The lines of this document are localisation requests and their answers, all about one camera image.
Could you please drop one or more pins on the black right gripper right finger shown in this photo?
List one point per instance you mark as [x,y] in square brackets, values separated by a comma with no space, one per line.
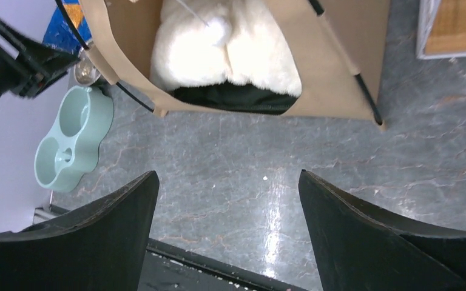
[361,246]

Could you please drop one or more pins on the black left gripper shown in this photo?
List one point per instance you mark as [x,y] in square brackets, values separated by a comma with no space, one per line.
[36,66]

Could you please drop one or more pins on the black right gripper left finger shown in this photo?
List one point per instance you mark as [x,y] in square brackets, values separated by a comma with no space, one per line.
[27,258]

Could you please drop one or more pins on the mint green double pet bowl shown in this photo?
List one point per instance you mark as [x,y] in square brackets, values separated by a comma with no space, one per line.
[71,147]

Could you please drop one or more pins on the cream fluffy pillow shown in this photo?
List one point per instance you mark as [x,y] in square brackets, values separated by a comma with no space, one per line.
[257,52]

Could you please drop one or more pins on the beige fabric pet tent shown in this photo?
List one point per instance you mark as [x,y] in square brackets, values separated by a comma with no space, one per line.
[328,50]

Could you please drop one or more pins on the blue Doritos chip bag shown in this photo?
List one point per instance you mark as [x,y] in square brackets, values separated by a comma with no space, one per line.
[58,34]

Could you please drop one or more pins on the white pompom toy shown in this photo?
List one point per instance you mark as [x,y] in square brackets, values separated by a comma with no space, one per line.
[218,31]

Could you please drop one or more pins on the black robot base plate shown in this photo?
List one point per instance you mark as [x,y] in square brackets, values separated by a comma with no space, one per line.
[201,273]

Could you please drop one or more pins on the white wire shelf rack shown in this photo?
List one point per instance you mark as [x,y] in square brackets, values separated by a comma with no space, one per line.
[441,30]

